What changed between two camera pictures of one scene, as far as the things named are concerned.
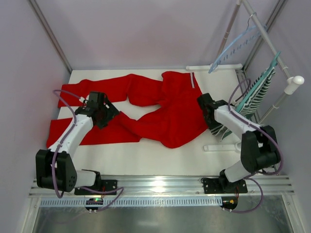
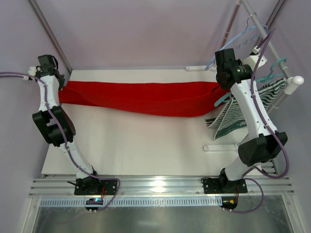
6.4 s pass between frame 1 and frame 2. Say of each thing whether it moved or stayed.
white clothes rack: stayed
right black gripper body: moved
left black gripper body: moved
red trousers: moved
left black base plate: stayed
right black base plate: stayed
